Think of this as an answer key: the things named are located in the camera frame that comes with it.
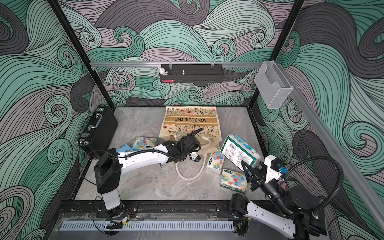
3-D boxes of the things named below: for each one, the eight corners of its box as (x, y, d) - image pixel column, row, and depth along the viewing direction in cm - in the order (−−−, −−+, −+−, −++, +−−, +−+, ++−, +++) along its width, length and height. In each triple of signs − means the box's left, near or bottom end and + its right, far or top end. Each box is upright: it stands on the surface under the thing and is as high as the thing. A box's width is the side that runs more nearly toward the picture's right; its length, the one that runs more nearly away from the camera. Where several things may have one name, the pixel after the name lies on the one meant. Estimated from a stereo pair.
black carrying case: (95, 161, 92) (75, 143, 76) (111, 125, 111) (97, 104, 94) (108, 161, 92) (90, 143, 76) (122, 125, 111) (110, 104, 94)
